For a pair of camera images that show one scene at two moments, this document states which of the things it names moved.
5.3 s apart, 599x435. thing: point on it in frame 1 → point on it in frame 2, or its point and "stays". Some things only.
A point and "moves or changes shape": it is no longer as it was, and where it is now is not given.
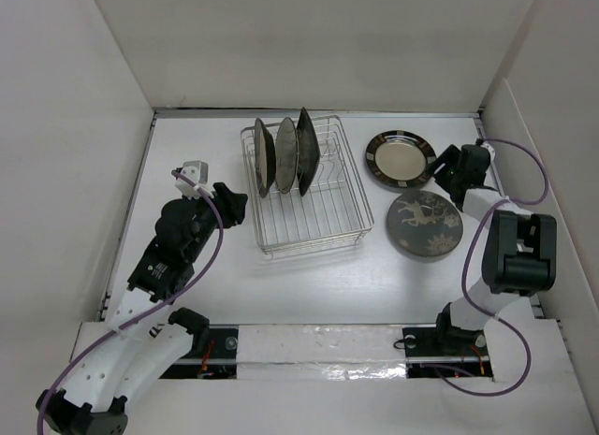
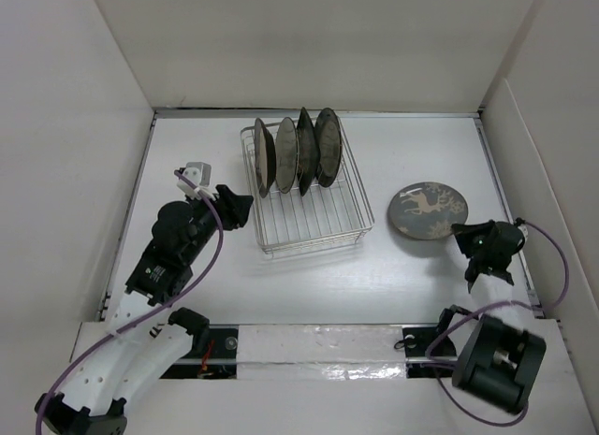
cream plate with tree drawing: (286, 154) stays
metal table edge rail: (127, 221) stays
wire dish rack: (332, 212) stays
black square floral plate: (307, 152) stays
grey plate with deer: (424, 224) moves or changes shape
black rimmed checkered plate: (401, 159) → (328, 147)
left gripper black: (229, 205) stays
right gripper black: (449, 156) → (462, 231)
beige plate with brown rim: (265, 157) stays
